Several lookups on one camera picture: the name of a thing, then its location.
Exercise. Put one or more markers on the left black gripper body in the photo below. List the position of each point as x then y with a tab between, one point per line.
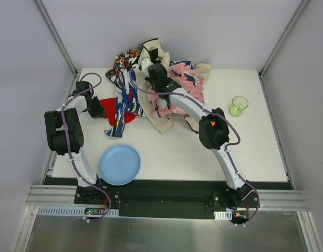
97	109

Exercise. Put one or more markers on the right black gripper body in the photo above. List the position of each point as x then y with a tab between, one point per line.
153	55

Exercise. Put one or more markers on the red cloth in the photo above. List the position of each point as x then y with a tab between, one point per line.
111	113

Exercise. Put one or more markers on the beige cloth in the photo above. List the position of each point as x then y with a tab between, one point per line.
151	49

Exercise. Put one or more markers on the pink patterned cloth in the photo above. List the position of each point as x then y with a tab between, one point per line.
189	79

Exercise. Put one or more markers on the blue white patterned cloth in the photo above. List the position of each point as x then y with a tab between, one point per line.
125	101

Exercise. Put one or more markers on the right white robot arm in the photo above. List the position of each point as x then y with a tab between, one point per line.
214	129

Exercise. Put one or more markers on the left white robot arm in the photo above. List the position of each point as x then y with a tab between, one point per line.
64	132

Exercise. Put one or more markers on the orange black patterned cloth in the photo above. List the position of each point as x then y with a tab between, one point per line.
124	60

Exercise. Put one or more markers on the blue plastic plate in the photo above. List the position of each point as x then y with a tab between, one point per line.
119	165

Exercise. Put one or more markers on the green plastic cup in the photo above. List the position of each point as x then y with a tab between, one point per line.
238	106

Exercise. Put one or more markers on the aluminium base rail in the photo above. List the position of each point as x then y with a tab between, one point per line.
270	200

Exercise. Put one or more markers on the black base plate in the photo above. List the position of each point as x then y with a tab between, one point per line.
169	199

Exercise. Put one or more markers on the left aluminium frame post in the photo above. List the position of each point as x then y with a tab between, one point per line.
40	6

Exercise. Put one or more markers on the aluminium frame post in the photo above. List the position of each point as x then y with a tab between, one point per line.
40	6
287	30

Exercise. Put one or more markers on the left white cable duct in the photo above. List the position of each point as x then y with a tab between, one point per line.
80	211

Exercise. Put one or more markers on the white cable duct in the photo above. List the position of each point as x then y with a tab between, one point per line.
80	211
227	215

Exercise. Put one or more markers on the right white cable duct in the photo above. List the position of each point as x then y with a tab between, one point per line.
227	215

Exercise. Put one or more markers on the right aluminium frame post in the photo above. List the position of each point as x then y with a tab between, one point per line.
287	30

